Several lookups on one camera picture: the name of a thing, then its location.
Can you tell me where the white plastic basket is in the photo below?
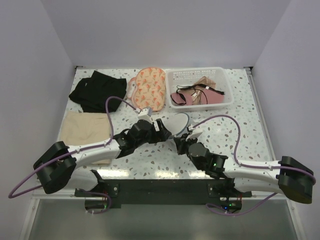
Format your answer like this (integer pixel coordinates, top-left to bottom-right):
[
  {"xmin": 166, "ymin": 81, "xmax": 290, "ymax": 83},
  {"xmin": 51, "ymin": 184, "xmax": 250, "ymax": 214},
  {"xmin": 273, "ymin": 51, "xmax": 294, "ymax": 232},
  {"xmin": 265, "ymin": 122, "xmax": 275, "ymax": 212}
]
[{"xmin": 165, "ymin": 67, "xmax": 234, "ymax": 112}]

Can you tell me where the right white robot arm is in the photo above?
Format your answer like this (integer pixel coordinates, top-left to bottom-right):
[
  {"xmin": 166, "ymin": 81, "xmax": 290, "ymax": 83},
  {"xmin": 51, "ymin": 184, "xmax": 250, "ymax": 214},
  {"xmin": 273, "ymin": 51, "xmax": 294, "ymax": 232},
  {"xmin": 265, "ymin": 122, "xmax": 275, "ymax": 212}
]
[{"xmin": 173, "ymin": 133, "xmax": 316, "ymax": 204}]

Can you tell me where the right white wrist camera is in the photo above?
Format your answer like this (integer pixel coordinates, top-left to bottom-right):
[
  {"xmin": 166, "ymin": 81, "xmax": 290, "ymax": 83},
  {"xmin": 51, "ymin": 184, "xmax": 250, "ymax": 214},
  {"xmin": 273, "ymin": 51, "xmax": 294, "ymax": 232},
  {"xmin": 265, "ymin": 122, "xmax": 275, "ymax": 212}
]
[{"xmin": 186, "ymin": 125, "xmax": 203, "ymax": 140}]

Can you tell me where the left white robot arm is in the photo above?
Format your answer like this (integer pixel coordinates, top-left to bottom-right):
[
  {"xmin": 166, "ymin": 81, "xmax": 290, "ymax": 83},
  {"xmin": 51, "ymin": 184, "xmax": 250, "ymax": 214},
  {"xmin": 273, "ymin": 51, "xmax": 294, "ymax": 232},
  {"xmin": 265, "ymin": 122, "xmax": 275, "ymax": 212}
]
[{"xmin": 33, "ymin": 119, "xmax": 172, "ymax": 194}]

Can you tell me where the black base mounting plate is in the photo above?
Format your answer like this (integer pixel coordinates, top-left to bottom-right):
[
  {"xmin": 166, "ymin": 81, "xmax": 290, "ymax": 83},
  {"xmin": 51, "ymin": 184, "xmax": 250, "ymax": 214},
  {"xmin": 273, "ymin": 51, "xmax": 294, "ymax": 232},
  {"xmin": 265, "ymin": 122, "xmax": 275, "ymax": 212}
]
[{"xmin": 74, "ymin": 177, "xmax": 252, "ymax": 213}]

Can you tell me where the tulip print mesh laundry bag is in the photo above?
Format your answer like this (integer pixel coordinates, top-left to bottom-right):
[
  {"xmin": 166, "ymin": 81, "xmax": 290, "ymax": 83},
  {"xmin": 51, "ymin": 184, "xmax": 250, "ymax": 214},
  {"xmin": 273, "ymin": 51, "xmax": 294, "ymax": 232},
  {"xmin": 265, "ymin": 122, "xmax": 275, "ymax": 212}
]
[{"xmin": 127, "ymin": 67, "xmax": 166, "ymax": 112}]

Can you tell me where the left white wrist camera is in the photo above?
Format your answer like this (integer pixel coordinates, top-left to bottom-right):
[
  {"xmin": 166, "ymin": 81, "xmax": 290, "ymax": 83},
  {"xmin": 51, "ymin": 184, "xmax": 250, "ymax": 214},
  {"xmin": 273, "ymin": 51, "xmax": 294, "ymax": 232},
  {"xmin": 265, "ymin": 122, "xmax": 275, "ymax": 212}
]
[{"xmin": 138, "ymin": 106, "xmax": 153, "ymax": 120}]

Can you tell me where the black garment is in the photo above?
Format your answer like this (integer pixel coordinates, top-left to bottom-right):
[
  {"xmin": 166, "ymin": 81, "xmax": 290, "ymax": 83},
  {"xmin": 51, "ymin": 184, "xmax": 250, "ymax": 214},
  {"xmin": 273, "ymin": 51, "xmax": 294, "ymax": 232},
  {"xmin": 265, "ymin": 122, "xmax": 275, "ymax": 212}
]
[{"xmin": 69, "ymin": 70, "xmax": 127, "ymax": 113}]

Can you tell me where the beige folded garment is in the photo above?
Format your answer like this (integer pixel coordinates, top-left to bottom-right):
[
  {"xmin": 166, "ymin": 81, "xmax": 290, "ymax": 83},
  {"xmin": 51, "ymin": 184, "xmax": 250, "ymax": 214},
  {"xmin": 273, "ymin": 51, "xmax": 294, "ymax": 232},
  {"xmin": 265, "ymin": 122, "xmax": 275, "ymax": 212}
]
[{"xmin": 59, "ymin": 111, "xmax": 113, "ymax": 165}]

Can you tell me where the round white mesh laundry bag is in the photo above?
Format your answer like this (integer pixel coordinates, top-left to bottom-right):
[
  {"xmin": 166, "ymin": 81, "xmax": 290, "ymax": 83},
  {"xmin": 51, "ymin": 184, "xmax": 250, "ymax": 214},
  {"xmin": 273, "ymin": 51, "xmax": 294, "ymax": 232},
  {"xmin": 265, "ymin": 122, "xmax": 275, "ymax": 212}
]
[{"xmin": 163, "ymin": 112, "xmax": 194, "ymax": 138}]

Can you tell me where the pink beige bra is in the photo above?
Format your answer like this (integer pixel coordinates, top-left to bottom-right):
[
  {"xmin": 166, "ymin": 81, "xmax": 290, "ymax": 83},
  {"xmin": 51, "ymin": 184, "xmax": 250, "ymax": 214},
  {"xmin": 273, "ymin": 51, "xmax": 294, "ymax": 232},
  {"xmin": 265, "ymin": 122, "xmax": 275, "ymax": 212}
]
[{"xmin": 191, "ymin": 76, "xmax": 217, "ymax": 105}]

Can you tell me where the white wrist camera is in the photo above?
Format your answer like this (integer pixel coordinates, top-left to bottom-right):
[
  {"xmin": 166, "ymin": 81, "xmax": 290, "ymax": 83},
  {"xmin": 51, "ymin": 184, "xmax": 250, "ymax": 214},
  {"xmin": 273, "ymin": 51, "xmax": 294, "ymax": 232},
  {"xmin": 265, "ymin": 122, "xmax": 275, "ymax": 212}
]
[
  {"xmin": 138, "ymin": 106, "xmax": 153, "ymax": 120},
  {"xmin": 186, "ymin": 125, "xmax": 203, "ymax": 140}
]

